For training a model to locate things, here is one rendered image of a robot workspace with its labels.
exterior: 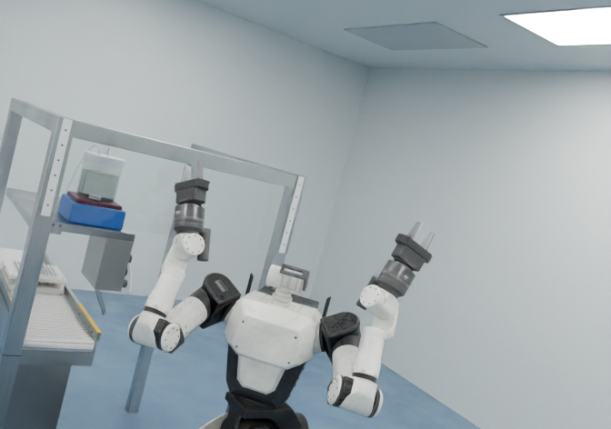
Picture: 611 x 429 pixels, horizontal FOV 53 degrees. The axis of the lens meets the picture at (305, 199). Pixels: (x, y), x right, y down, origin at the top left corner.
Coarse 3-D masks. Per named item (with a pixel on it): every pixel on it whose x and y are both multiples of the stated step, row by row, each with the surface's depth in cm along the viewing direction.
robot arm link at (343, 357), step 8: (336, 352) 178; (344, 352) 177; (352, 352) 177; (336, 360) 175; (344, 360) 174; (352, 360) 174; (336, 368) 173; (344, 368) 171; (336, 376) 163; (328, 384) 169; (336, 384) 161; (328, 392) 165; (336, 392) 159; (376, 392) 163; (328, 400) 162; (336, 400) 159; (376, 400) 161; (376, 408) 161; (368, 416) 162
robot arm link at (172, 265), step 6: (168, 252) 182; (168, 258) 181; (174, 258) 182; (162, 264) 181; (168, 264) 179; (174, 264) 181; (180, 264) 182; (186, 264) 183; (162, 270) 177; (168, 270) 174; (174, 270) 174; (180, 270) 181; (180, 276) 175
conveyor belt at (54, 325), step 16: (0, 256) 318; (16, 256) 326; (48, 304) 264; (64, 304) 269; (32, 320) 241; (48, 320) 246; (64, 320) 251; (80, 320) 256; (32, 336) 226; (48, 336) 229; (64, 336) 233; (80, 336) 238
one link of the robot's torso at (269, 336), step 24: (264, 288) 207; (240, 312) 184; (264, 312) 184; (288, 312) 184; (312, 312) 191; (240, 336) 183; (264, 336) 182; (288, 336) 181; (312, 336) 183; (240, 360) 184; (264, 360) 182; (288, 360) 181; (240, 384) 185; (264, 384) 183; (288, 384) 185
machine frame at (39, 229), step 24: (48, 120) 219; (48, 144) 212; (192, 144) 356; (0, 168) 300; (0, 192) 302; (168, 240) 359; (24, 264) 210; (264, 264) 268; (24, 288) 211; (24, 312) 213; (24, 336) 214; (0, 360) 213; (144, 360) 361; (0, 384) 213; (144, 384) 364; (0, 408) 215
